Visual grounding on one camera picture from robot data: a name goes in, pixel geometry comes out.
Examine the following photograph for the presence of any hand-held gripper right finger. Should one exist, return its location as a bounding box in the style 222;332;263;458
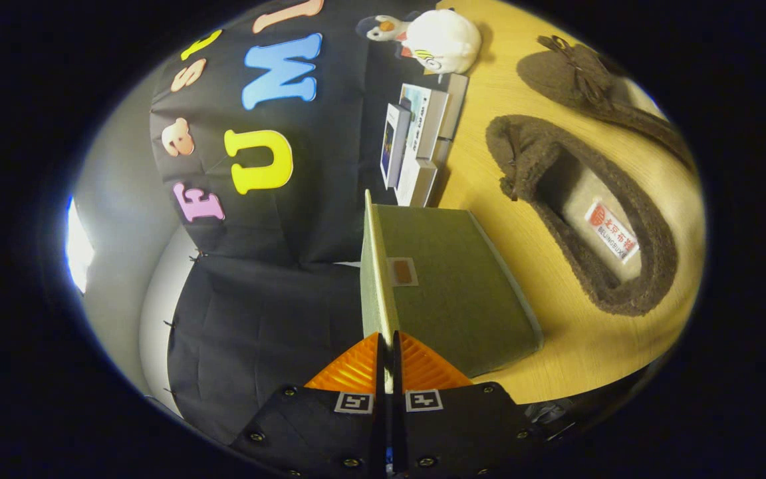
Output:
391;331;557;479

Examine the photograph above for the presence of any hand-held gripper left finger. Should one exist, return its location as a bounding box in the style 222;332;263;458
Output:
230;331;387;479

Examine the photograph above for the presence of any green fabric storage box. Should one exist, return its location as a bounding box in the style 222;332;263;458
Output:
360;190;545;393

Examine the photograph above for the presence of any brown fuzzy slipper shoe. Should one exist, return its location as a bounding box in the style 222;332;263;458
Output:
516;35;696;174
486;114;680;317

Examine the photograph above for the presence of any thick white book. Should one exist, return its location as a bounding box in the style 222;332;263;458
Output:
395;150;438;207

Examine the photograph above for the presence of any small white book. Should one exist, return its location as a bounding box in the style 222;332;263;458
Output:
380;103;412;189

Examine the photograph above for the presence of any light blue cover book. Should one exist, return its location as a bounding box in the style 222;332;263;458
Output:
404;83;450;160

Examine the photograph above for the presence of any black book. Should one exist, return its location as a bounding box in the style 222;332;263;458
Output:
433;73;470;167

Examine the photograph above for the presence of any white round plush toy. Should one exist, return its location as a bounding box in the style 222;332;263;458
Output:
400;8;483;75

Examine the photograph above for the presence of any grey penguin plush toy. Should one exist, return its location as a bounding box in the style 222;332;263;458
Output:
355;13;417;44

